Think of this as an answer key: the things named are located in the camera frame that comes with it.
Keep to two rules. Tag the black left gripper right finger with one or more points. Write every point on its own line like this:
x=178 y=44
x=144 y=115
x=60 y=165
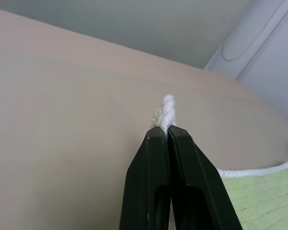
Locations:
x=196 y=177

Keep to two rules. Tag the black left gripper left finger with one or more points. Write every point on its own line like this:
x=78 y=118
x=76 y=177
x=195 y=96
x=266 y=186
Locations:
x=144 y=172

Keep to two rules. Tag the green towel with white stripes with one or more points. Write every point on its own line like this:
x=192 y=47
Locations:
x=266 y=196

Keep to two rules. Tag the white rounded plastic housing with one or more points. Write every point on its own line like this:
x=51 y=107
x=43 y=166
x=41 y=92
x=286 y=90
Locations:
x=256 y=36

